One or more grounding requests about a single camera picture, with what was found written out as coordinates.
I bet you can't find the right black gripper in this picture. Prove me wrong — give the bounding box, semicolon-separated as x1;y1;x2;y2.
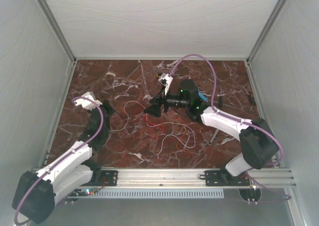
143;84;188;117

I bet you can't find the orange wire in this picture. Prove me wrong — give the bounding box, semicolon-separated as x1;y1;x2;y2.
119;101;197;158

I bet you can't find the white wire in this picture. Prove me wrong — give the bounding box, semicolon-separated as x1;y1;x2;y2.
109;101;197;159

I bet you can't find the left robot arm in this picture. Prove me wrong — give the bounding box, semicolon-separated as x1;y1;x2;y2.
11;96;115;226

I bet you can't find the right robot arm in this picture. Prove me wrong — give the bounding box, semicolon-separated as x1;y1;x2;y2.
144;79;280;185

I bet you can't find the blue plastic tool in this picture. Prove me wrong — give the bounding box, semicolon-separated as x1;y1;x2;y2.
198;92;207;101

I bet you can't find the silver wrench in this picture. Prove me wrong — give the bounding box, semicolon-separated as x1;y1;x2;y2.
208;129;219;145

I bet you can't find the black screwdriver far right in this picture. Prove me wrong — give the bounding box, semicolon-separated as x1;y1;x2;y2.
243;87;257;106

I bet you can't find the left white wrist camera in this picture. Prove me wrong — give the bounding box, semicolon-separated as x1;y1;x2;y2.
72;92;102;111

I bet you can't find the black handle screwdriver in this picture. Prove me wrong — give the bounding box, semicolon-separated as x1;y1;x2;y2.
218;87;223;108

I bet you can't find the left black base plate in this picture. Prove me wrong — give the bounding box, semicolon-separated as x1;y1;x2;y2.
91;170;118;187

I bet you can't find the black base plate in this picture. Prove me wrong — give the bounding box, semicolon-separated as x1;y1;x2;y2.
198;170;250;187
91;170;118;187

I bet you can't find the aluminium front rail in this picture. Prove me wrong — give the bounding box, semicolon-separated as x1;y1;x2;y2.
27;168;297;187

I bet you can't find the slotted grey cable duct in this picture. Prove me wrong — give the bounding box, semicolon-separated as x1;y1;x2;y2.
74;188;225;199

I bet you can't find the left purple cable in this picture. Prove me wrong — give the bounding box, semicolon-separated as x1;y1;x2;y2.
13;98;104;226

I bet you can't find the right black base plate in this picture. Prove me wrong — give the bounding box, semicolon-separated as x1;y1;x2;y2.
198;170;250;187

